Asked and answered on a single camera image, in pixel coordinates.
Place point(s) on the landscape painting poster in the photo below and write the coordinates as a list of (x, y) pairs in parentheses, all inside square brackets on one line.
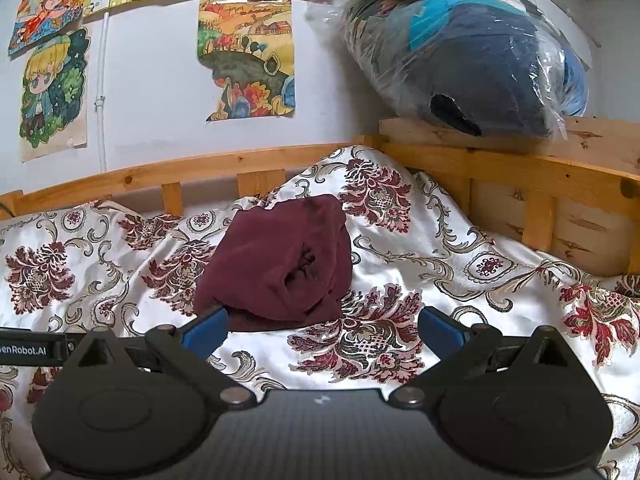
[(249, 47)]

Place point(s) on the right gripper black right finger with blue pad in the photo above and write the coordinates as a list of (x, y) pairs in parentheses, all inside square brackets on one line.
[(463, 352)]

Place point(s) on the white floral bed cover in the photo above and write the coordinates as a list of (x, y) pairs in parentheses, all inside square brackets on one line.
[(104, 265)]

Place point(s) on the white wall pipe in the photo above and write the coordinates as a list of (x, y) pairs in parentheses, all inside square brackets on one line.
[(100, 95)]

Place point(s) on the red-haired girl painting poster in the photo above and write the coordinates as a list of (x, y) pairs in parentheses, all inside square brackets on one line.
[(38, 19)]

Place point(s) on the maroon long-sleeve shirt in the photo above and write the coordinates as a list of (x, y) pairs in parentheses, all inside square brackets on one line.
[(280, 268)]

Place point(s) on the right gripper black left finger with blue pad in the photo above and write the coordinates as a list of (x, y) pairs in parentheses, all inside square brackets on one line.
[(183, 354)]

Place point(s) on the white air conditioner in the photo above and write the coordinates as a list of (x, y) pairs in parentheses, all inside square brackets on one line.
[(555, 10)]

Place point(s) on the blond child painting poster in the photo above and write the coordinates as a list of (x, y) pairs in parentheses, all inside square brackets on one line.
[(53, 107)]

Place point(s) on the clear bag of clothes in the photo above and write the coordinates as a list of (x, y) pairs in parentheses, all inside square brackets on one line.
[(482, 67)]

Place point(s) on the wooden bed frame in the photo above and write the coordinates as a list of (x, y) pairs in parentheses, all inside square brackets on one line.
[(577, 199)]

